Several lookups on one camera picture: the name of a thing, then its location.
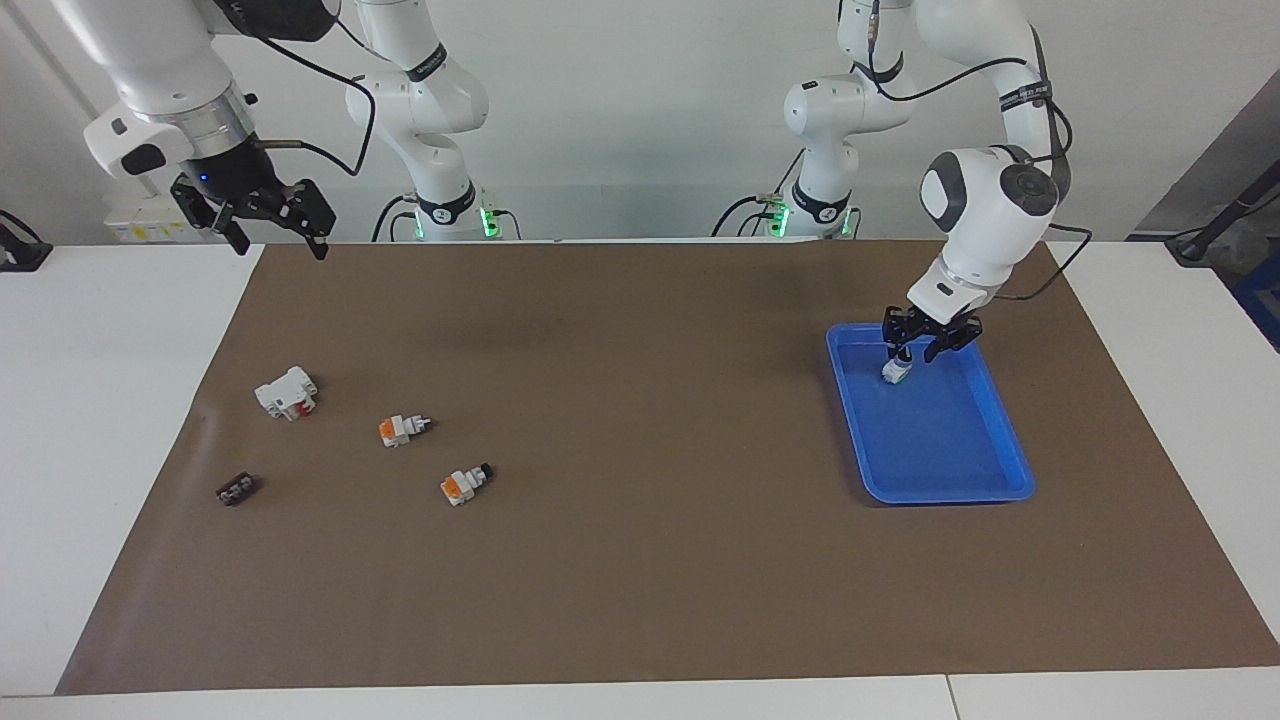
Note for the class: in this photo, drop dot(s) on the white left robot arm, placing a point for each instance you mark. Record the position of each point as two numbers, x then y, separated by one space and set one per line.
985 200

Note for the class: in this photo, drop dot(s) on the blue plastic tray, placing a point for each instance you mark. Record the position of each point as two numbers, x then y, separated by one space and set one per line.
935 430

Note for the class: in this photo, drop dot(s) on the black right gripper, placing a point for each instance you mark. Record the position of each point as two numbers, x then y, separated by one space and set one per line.
235 180

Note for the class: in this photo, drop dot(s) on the white selector switch orange block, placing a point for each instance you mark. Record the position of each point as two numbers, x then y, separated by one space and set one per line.
400 430
462 485

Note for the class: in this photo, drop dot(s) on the white circuit breaker red lever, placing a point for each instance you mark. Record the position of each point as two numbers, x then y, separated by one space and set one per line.
283 393

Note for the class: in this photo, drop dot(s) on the black stand pole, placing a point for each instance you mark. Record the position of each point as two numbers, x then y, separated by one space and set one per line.
1225 215

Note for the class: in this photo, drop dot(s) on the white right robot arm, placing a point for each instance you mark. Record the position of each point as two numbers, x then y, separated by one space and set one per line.
160 70

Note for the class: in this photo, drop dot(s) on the blue crate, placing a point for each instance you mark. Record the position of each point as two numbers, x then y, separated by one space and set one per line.
1262 310

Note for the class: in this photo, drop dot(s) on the black clamp mount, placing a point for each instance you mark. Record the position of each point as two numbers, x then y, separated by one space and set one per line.
22 252

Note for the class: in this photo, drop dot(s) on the white power strip box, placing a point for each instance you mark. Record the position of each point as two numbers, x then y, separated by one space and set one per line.
140 232

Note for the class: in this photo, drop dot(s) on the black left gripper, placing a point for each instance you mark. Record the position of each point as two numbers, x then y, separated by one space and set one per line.
935 330

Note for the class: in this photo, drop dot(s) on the brown table mat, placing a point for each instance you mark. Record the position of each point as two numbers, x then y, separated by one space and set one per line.
640 560

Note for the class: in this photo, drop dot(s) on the small dark cylindrical capacitor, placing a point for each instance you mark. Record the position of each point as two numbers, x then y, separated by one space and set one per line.
235 490

